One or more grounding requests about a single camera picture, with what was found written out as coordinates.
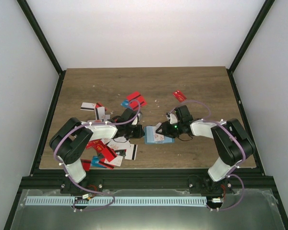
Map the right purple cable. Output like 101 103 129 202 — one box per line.
170 100 246 213

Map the red card in pile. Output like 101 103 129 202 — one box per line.
101 146 117 162

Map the large white card pile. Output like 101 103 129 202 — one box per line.
107 139 130 151

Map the white card bottom centre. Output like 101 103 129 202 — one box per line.
108 156 123 167

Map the light blue slotted rail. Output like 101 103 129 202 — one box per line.
25 196 207 207

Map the white striped card lower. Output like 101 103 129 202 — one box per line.
125 144 138 160

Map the white striped card left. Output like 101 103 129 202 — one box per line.
80 102 96 111

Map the blue card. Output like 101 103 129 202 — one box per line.
121 99 131 108
91 156 103 168

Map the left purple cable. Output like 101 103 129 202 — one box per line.
53 100 142 213

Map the red card far right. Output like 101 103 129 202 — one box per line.
173 90 187 103

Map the dark red striped card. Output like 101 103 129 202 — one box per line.
81 159 91 172

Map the teal card holder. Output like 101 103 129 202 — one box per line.
144 123 175 144

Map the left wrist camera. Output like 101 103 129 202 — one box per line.
132 113 142 126

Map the black aluminium frame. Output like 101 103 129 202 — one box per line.
4 0 288 230

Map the white card red print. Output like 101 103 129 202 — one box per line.
153 126 165 142

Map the red magnetic stripe card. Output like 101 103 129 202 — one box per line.
126 92 147 110

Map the white striped card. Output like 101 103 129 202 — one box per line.
125 144 138 160
80 102 96 111

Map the blue card top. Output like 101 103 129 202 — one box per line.
121 99 131 108

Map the blue card bottom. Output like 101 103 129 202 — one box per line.
91 156 103 168

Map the purple cable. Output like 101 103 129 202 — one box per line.
170 100 246 213
53 100 142 213

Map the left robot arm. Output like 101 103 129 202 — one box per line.
49 108 144 194

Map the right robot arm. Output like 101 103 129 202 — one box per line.
155 105 255 193

